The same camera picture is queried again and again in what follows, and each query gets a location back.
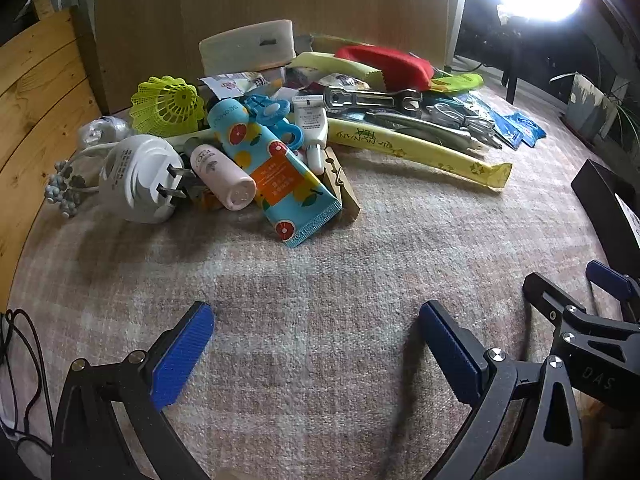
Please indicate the yellow plastic shuttlecock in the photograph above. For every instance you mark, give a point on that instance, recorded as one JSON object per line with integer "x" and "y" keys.
{"x": 167, "y": 107}

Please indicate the grey slim tool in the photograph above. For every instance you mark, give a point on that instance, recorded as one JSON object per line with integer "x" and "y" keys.
{"x": 425, "y": 130}

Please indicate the black tray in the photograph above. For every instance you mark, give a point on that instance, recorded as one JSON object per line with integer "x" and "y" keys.
{"x": 600, "y": 195}

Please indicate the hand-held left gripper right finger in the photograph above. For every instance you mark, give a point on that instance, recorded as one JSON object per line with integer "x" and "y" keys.
{"x": 450, "y": 355}

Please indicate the yellow-green cloth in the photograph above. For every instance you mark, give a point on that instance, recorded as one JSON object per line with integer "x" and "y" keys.
{"x": 325, "y": 62}

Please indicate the plaid cloth covered desktop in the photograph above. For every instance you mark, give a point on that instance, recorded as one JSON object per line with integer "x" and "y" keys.
{"x": 310, "y": 280}

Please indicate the small white tube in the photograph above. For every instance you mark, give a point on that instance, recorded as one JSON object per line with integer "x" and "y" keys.
{"x": 310, "y": 120}

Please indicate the silver metal tool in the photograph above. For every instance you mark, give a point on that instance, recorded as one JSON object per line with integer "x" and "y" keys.
{"x": 370, "y": 100}

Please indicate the white printed sachet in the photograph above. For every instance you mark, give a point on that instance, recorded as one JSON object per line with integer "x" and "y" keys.
{"x": 230, "y": 85}

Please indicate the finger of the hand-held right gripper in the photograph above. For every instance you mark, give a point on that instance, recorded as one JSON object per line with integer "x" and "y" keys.
{"x": 550, "y": 300}
{"x": 607, "y": 276}

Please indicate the potted plant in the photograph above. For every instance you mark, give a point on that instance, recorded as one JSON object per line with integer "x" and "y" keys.
{"x": 587, "y": 105}

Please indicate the wooden slat panel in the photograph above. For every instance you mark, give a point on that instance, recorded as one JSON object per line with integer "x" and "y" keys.
{"x": 35, "y": 110}

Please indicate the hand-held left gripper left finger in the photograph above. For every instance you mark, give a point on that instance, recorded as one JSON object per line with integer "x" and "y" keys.
{"x": 182, "y": 355}

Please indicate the bright green packet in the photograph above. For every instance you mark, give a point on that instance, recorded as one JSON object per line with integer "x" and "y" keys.
{"x": 462, "y": 81}

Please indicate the pale pink small bottle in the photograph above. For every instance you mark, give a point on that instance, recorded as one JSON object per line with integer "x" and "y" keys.
{"x": 222, "y": 175}

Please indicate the white window frame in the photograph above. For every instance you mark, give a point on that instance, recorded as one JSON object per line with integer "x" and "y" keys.
{"x": 457, "y": 10}

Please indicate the long yellow tea packet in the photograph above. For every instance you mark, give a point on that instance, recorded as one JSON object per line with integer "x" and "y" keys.
{"x": 415, "y": 152}

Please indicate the plywood board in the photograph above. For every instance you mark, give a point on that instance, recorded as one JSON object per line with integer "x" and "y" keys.
{"x": 200, "y": 0}

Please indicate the red pouch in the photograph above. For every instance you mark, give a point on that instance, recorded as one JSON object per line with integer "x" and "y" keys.
{"x": 390, "y": 67}

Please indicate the white charger plug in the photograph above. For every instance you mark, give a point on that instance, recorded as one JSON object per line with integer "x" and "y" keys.
{"x": 135, "y": 175}

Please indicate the wooden clothespin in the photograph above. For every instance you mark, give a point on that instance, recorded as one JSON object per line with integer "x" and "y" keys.
{"x": 345, "y": 195}

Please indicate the blue snack packet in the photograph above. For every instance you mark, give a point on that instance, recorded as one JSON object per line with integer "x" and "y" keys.
{"x": 525, "y": 130}
{"x": 487, "y": 110}

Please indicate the colourful fruit print tube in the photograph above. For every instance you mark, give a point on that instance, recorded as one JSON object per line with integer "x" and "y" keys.
{"x": 280, "y": 180}

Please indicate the clear plastic bag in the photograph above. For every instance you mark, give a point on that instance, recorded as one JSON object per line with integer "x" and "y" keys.
{"x": 102, "y": 130}

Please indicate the grey bead cluster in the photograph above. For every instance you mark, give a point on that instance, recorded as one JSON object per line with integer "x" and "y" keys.
{"x": 62, "y": 197}

